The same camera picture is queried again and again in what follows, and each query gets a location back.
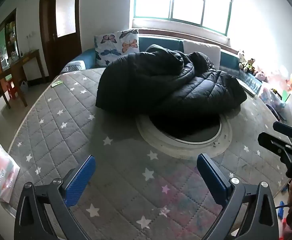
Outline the wooden desk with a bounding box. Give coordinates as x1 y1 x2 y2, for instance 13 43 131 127
0 49 46 109

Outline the brown stuffed toy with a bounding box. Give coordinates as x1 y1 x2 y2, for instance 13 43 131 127
243 58 257 74

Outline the blue sofa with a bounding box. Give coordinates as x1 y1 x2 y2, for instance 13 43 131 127
61 34 262 96

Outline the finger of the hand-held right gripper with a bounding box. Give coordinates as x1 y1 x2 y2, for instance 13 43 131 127
257 132 292 157
272 121 292 143

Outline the grey flat board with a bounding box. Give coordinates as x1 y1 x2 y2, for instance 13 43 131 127
236 79 257 97

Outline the dark wooden door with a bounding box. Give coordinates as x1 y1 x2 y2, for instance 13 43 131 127
39 0 82 82

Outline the butterfly print pillow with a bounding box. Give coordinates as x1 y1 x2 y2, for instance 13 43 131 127
94 29 139 68

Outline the white cow stuffed toy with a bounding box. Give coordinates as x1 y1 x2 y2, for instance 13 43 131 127
237 50 248 70

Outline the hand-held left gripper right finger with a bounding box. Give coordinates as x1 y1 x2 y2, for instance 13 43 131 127
196 153 279 240

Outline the grey star quilted mattress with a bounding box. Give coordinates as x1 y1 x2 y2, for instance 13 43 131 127
8 67 290 233

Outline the black puffer jacket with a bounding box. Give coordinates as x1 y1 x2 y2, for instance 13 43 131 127
95 44 247 130

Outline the wooden display cabinet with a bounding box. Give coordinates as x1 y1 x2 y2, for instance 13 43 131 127
0 12 20 80

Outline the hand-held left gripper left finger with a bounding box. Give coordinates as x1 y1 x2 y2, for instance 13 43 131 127
14 155 96 240

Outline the white pillow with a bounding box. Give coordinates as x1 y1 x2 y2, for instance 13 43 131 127
183 40 221 70

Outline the pink stuffed toy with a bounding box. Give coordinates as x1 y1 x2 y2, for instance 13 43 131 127
254 70 269 83

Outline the red plastic stool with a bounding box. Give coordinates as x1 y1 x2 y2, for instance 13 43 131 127
0 77 19 100

